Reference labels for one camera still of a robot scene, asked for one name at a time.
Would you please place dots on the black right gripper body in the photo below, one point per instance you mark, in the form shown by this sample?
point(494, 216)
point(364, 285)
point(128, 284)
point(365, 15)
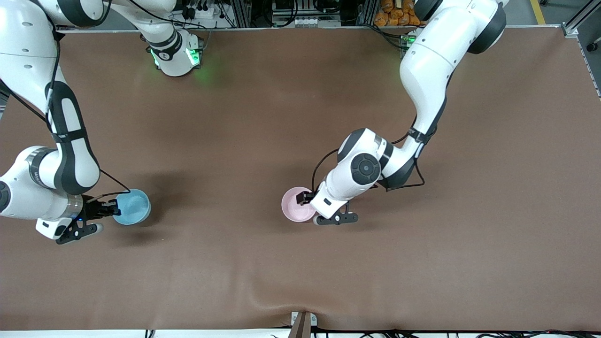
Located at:
point(93, 208)

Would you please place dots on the pink bowl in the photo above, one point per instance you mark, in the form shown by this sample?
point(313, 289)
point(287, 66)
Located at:
point(296, 206)

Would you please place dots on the blue bowl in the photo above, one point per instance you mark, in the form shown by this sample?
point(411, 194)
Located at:
point(134, 207)

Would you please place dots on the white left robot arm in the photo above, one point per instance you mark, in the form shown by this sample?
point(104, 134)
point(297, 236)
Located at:
point(427, 65)

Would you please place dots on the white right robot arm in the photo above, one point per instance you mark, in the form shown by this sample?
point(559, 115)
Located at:
point(70, 155)

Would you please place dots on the brown table mat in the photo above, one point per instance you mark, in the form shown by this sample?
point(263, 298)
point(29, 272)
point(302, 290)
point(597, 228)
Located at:
point(235, 117)

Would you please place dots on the black white electronics box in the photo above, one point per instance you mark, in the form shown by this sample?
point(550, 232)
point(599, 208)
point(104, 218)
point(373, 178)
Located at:
point(300, 14)

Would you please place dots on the orange snack packets pile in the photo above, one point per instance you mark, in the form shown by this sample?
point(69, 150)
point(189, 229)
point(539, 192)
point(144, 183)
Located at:
point(396, 14)

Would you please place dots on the white power strip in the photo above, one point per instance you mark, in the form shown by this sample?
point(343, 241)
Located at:
point(203, 12)

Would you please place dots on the metal clamp bracket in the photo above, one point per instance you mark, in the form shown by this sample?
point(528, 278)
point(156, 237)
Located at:
point(303, 324)

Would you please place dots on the aluminium frame post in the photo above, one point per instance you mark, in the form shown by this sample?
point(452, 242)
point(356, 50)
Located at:
point(368, 12)
point(242, 13)

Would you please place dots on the aluminium frame strut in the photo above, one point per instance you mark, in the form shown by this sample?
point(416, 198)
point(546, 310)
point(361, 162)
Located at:
point(580, 19)

